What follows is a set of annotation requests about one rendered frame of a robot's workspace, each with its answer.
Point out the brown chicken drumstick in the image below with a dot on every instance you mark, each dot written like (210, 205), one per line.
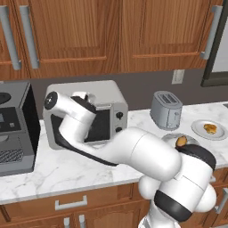
(181, 141)

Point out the black appliance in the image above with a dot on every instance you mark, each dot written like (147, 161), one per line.
(221, 44)

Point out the golden bread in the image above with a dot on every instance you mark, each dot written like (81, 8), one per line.
(210, 128)

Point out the silver toaster oven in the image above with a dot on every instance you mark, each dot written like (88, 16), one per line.
(98, 90)

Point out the white wall outlet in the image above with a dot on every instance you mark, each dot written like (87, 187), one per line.
(178, 76)

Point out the wooden drawer front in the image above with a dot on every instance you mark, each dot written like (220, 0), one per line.
(107, 197)

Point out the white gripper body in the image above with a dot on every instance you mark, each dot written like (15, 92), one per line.
(80, 95)

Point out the black toaster oven knob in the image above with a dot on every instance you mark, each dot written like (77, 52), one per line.
(119, 115)
(118, 129)

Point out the toaster oven glass door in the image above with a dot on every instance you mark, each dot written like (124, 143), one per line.
(102, 124)

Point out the silver toaster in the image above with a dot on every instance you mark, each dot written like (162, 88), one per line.
(166, 111)

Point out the grey coffee machine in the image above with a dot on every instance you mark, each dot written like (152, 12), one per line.
(16, 133)

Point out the grey plate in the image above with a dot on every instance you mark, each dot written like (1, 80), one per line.
(199, 128)
(169, 139)

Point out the wooden wall cupboard door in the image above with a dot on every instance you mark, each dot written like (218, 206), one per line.
(166, 32)
(77, 35)
(6, 74)

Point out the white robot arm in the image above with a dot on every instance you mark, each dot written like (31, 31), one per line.
(142, 151)

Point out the wooden base cupboard door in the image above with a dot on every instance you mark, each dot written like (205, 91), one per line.
(221, 219)
(35, 223)
(112, 216)

